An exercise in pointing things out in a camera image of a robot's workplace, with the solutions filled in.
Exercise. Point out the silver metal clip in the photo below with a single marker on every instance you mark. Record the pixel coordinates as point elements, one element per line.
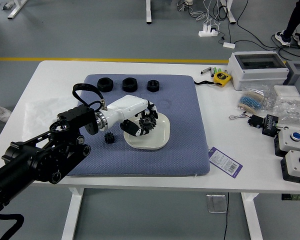
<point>205,71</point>

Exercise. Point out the white square dish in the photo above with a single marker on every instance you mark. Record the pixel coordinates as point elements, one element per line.
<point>161,135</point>

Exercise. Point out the person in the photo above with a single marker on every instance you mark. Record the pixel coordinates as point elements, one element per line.
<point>0,112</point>
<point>293,17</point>

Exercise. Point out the black table control panel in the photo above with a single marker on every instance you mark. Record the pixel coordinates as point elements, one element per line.
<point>295,197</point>

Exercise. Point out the white background table leg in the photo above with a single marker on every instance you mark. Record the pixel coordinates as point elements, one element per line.
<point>149,12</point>
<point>230,12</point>
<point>15,10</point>

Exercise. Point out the grey electrical enclosure box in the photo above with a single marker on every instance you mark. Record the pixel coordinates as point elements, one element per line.
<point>257,72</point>

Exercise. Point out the green batteries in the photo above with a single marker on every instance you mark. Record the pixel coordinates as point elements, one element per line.
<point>215,71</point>

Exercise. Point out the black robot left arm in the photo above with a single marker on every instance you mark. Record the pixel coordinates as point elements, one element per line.
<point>47,155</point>

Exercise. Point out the purple white product tag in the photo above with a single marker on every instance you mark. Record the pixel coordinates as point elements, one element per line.
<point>225,162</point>

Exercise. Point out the black power module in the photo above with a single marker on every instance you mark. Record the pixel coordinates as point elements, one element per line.
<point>270,125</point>

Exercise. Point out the blue-grey cushion mat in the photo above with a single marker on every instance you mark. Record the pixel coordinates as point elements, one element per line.
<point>140,162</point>

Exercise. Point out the blue yellow button box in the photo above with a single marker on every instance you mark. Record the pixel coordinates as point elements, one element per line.
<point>290,143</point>

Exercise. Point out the small black gear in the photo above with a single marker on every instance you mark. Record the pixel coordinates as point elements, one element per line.
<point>109,138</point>

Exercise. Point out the clear bubble wrap bag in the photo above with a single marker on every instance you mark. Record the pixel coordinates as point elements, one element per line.
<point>292,110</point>

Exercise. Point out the white power strip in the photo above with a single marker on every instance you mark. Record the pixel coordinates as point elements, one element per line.
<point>207,32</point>

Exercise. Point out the small black hex nut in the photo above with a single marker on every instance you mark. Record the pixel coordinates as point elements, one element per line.
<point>153,86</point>

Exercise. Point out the big black gear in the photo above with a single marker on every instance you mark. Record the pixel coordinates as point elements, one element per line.
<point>147,123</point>

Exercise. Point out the white power adapter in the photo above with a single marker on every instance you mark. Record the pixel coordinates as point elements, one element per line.
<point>229,45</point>

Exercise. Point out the clear plastic holder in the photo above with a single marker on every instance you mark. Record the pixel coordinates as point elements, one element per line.
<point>216,203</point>

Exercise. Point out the clear plastic parts bag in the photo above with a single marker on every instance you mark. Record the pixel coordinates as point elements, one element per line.
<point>267,95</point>

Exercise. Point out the big black hex nut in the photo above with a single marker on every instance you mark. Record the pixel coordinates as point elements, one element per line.
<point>105,85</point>
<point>129,85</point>

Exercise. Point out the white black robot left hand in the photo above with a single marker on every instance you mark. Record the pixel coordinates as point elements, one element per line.
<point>126,106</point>

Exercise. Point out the white foam block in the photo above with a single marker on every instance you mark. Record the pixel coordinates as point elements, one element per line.
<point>287,92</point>

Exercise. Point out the red button box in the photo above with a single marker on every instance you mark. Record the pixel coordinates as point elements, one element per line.
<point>295,167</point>

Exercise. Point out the strip of blue resistors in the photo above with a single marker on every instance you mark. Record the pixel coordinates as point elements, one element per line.
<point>251,101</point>

